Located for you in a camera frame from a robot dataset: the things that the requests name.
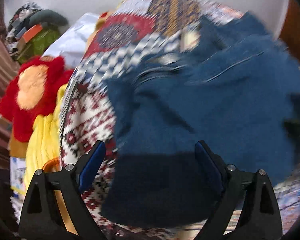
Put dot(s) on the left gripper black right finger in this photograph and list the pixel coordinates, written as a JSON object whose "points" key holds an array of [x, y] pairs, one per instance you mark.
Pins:
{"points": [[247, 207]]}

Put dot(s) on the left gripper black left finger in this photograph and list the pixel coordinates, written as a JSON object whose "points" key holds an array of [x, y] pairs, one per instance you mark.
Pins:
{"points": [[40, 215]]}

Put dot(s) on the blue denim jacket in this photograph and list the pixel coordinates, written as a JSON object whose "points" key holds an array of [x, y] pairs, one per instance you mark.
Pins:
{"points": [[232, 92]]}

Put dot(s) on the pile of clothes and boxes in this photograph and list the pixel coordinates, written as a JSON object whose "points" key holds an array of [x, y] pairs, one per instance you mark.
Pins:
{"points": [[31, 31]]}

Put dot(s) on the yellow orange blanket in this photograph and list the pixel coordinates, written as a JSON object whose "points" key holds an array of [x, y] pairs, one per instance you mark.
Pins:
{"points": [[42, 151]]}

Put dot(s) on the red plush toy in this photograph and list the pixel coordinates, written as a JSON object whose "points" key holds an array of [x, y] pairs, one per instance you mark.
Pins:
{"points": [[33, 92]]}

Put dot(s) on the white pillow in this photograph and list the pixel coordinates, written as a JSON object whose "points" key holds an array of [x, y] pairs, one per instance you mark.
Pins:
{"points": [[72, 43]]}

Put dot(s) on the brown wooden door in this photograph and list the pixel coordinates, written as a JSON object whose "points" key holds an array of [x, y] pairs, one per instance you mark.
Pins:
{"points": [[290, 32]]}

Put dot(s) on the patchwork patterned bedspread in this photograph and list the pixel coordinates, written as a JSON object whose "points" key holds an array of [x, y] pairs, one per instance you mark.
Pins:
{"points": [[87, 116]]}

